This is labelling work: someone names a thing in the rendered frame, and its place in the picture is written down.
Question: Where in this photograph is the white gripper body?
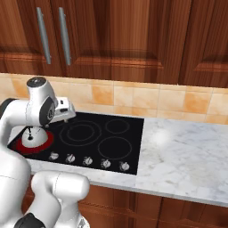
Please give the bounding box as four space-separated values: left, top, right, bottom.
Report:
53 100 77 124

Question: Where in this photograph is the silver hob knob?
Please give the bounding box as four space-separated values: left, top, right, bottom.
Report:
82 156 94 167
100 158 112 170
48 151 60 161
118 160 131 173
65 153 77 165

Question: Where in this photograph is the black glass hob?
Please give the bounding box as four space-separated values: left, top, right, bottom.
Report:
7 110 145 176

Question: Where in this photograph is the wide brown wooden cupboard door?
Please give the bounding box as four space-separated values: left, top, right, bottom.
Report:
49 0 192 86

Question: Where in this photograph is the brown wooden drawer front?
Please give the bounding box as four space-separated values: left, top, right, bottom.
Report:
157 196 228 228
20 177 164 228

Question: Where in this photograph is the grey metal cupboard handle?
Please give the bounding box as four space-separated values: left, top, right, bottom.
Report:
57 6 72 67
36 6 53 66

